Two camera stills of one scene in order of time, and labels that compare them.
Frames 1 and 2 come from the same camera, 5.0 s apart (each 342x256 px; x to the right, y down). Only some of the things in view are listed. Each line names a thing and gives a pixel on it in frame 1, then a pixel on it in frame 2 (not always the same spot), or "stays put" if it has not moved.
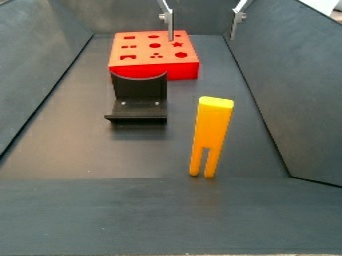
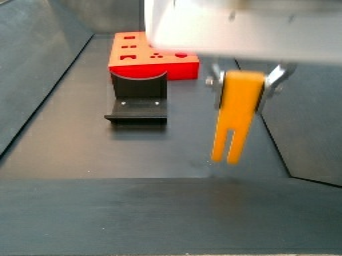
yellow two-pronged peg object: [213, 115] → [240, 95]
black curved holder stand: [140, 99] stays put
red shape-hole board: [147, 53] stays put
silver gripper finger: [167, 16] → [285, 31]
